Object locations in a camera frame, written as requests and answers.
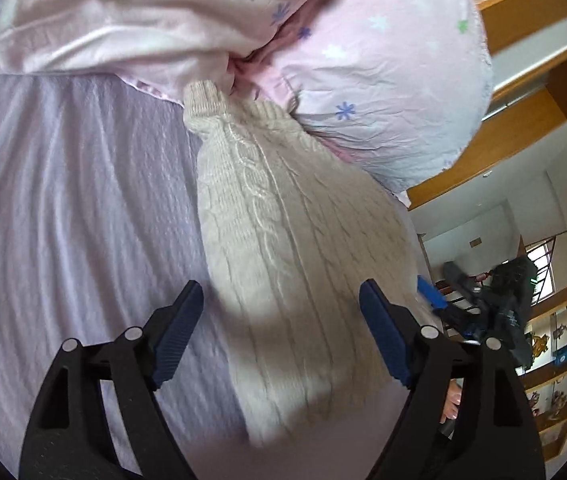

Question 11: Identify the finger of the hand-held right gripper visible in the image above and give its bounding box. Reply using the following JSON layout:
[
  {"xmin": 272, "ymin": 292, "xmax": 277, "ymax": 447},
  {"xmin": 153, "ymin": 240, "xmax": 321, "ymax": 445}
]
[
  {"xmin": 417, "ymin": 275, "xmax": 471, "ymax": 333},
  {"xmin": 443, "ymin": 260, "xmax": 487, "ymax": 303}
]

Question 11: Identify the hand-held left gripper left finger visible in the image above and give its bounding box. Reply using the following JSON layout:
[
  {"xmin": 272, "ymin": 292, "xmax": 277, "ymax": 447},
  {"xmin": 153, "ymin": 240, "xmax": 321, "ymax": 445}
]
[{"xmin": 18, "ymin": 280, "xmax": 205, "ymax": 480}]

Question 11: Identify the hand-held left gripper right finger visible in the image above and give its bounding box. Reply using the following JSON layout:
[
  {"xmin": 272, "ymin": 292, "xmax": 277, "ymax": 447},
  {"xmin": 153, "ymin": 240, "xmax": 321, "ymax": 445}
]
[{"xmin": 358, "ymin": 279, "xmax": 547, "ymax": 480}]

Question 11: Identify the cream cable knit sweater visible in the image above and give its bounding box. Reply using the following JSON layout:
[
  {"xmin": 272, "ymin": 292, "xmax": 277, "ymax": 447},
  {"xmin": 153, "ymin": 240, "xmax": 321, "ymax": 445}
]
[{"xmin": 182, "ymin": 80, "xmax": 427, "ymax": 448}]

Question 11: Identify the person's right hand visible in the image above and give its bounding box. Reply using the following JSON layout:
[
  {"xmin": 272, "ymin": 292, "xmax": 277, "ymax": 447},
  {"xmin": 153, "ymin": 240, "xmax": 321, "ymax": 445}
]
[{"xmin": 438, "ymin": 379, "xmax": 465, "ymax": 425}]

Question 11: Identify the brown toy figure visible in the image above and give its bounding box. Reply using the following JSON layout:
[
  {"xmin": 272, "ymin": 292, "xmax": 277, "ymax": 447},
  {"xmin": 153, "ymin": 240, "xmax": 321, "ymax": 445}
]
[{"xmin": 531, "ymin": 332, "xmax": 551, "ymax": 361}]

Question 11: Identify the red framed window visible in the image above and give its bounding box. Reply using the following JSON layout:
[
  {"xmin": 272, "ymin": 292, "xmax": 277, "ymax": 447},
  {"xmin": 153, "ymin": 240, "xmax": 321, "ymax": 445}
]
[{"xmin": 524, "ymin": 232, "xmax": 567, "ymax": 306}]

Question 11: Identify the lavender bed sheet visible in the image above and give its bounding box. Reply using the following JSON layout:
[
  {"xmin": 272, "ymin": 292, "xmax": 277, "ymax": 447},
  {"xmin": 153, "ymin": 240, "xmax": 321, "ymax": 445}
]
[{"xmin": 0, "ymin": 74, "xmax": 431, "ymax": 480}]

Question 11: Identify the pink star print pillow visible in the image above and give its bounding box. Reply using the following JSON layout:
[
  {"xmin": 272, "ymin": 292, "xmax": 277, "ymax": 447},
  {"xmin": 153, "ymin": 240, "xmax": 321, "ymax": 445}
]
[{"xmin": 258, "ymin": 0, "xmax": 494, "ymax": 206}]

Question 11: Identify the pink floral quilt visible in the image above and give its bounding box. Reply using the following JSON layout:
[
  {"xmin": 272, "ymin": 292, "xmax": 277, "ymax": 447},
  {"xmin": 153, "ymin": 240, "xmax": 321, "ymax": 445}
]
[{"xmin": 0, "ymin": 0, "xmax": 359, "ymax": 107}]

